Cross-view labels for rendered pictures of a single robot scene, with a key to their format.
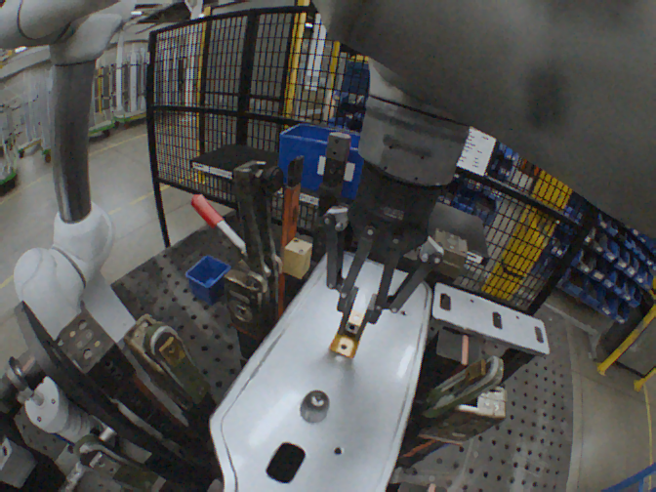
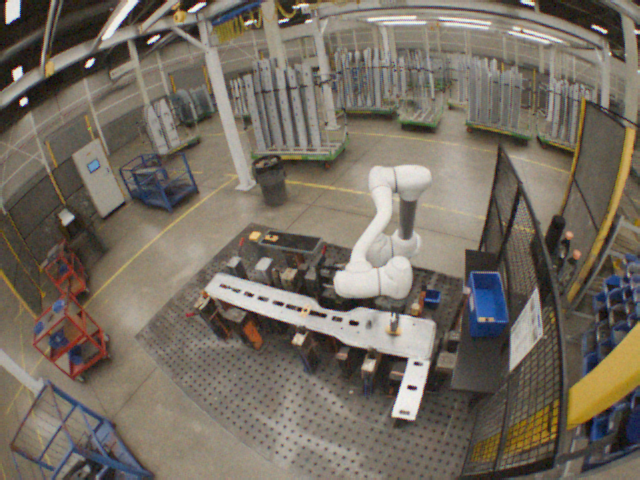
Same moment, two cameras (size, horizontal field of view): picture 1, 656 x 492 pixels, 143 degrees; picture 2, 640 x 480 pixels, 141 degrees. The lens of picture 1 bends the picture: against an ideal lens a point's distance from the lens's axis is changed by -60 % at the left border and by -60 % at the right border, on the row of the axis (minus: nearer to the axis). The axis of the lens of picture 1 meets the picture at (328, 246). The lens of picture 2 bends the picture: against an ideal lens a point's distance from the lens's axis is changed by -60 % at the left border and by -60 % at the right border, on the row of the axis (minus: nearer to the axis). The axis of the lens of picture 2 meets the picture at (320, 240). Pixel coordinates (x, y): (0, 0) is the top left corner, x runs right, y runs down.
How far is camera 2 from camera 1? 112 cm
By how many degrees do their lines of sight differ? 78
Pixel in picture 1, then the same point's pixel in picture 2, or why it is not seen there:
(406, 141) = not seen: hidden behind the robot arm
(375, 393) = (375, 339)
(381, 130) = not seen: hidden behind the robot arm
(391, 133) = not seen: hidden behind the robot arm
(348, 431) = (363, 334)
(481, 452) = (363, 429)
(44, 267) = (379, 243)
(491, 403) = (367, 363)
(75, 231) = (399, 242)
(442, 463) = (362, 408)
